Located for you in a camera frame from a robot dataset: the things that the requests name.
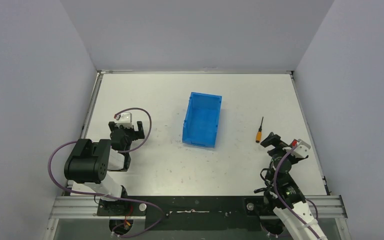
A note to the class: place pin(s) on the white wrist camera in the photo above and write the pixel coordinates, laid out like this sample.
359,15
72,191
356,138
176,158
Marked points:
124,118
301,149

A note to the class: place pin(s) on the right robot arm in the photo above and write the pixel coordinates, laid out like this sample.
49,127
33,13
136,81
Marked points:
281,194

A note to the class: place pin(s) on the aluminium front rail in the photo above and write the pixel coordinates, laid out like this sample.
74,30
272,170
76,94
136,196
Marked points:
84,207

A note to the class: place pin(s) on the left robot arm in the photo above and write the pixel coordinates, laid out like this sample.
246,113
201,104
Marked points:
90,163

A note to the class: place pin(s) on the blue plastic bin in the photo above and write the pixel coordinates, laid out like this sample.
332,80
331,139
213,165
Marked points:
200,126

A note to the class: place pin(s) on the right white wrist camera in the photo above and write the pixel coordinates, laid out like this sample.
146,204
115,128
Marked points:
301,149

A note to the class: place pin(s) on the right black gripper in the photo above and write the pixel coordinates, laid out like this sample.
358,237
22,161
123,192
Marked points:
272,139

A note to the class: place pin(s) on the orange handled screwdriver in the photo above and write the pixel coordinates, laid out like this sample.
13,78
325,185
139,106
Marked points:
258,136

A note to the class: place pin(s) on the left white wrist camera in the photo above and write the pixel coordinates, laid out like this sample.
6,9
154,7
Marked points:
124,118

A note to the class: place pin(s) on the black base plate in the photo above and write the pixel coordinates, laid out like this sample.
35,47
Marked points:
197,213

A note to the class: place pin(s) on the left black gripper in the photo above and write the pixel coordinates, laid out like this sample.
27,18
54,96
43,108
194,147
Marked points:
125,133

